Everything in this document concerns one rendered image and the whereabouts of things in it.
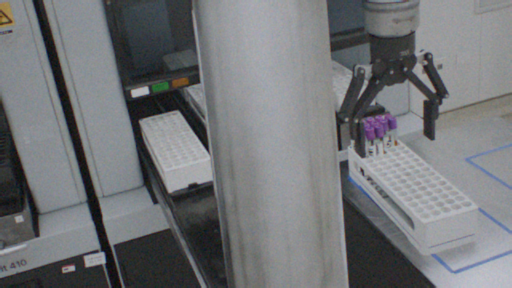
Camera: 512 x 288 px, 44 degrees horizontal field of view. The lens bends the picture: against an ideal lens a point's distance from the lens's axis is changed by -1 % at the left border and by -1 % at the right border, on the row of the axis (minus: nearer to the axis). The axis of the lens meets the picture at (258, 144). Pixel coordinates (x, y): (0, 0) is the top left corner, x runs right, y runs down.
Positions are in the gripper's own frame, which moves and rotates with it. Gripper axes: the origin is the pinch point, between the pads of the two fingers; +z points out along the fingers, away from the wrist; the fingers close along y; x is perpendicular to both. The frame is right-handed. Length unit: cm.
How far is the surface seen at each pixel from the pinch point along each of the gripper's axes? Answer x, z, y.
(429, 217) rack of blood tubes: -17.1, 5.2, -3.0
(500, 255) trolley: -23.8, 11.0, 5.6
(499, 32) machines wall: 164, 49, 140
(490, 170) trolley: -1.0, 11.0, 19.4
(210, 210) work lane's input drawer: 13.3, 12.7, -33.2
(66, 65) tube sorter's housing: 41, -13, -54
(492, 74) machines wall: 164, 70, 136
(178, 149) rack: 31.1, 6.8, -35.4
